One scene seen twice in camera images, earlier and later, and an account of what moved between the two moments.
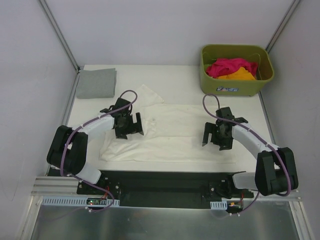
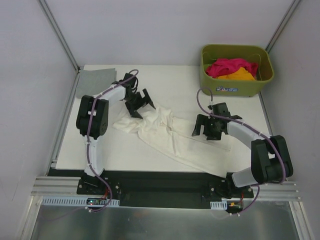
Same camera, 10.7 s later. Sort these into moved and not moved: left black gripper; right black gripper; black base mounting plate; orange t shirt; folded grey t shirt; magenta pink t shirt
Moved: left black gripper; right black gripper
Not moved: black base mounting plate; magenta pink t shirt; orange t shirt; folded grey t shirt
